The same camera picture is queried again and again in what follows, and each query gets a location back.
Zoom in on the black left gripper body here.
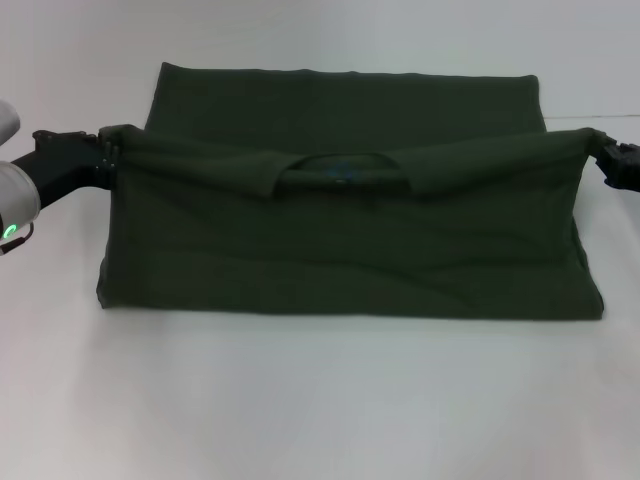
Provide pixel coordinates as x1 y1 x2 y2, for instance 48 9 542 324
9 129 102 209

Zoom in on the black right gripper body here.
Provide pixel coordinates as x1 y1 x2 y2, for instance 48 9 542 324
599 144 640 194

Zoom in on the dark green printed t-shirt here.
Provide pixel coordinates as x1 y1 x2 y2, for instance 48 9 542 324
94 61 609 322

